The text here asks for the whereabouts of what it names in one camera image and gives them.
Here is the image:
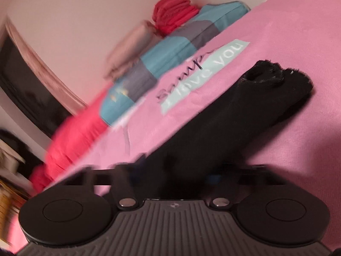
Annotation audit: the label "red folded cloth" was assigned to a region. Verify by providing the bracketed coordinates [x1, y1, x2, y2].
[153, 0, 200, 37]

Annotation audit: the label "pink curtain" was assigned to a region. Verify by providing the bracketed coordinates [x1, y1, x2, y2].
[5, 17, 89, 116]

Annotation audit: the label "dark hanging clothes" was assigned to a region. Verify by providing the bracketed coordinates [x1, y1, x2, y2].
[0, 128, 46, 178]

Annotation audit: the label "blue grey striped pillow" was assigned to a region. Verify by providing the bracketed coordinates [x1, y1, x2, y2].
[100, 1, 251, 126]

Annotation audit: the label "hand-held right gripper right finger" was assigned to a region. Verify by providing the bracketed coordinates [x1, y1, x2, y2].
[209, 164, 289, 209]

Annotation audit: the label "pink printed blanket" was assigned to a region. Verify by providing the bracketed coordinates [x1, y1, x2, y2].
[0, 0, 341, 251]

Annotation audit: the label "red cloth pile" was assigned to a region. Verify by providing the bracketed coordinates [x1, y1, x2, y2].
[29, 163, 58, 193]

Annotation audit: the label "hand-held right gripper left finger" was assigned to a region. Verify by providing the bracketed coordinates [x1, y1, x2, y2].
[63, 163, 139, 210]

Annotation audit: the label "folded beige cloth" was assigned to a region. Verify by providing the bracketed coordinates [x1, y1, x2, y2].
[103, 20, 162, 80]

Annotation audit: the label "black pants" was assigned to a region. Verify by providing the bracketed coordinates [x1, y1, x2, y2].
[134, 59, 314, 202]

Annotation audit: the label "red bed sheet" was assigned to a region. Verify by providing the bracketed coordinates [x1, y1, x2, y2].
[44, 84, 114, 178]

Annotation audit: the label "brown wooden furniture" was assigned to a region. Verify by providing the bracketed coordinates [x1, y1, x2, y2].
[0, 177, 30, 219]

